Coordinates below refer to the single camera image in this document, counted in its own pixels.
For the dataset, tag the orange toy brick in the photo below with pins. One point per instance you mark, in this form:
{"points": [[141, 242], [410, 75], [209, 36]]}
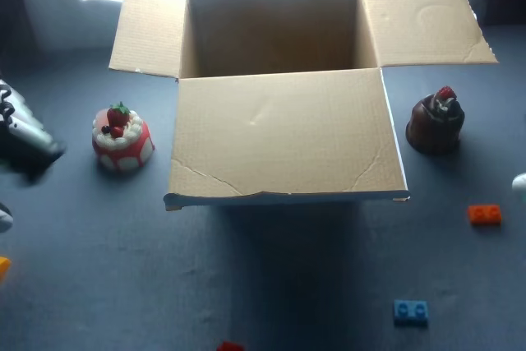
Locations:
{"points": [[485, 215]]}

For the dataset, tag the cardboard box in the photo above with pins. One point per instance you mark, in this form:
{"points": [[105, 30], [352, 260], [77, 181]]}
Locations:
{"points": [[283, 133]]}

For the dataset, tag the chocolate toy cake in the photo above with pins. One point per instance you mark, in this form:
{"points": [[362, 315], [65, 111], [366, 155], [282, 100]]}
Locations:
{"points": [[431, 129]]}

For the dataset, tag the strawberry cream toy cake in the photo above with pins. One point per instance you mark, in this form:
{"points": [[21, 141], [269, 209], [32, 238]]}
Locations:
{"points": [[123, 145]]}

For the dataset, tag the red toy brick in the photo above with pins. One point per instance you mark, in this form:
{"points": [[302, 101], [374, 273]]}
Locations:
{"points": [[230, 347]]}

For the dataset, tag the grey table cloth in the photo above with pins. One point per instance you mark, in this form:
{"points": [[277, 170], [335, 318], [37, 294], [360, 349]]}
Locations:
{"points": [[102, 264]]}

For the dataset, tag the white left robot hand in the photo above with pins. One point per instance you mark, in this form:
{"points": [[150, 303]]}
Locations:
{"points": [[29, 129]]}

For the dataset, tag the yellow toy brick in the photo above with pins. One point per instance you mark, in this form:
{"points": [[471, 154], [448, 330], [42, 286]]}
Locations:
{"points": [[3, 268]]}

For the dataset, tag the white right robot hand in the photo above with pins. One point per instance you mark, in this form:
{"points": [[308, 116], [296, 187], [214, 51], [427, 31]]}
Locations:
{"points": [[520, 188]]}

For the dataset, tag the blue toy brick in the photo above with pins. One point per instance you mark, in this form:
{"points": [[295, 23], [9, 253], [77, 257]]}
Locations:
{"points": [[411, 313]]}

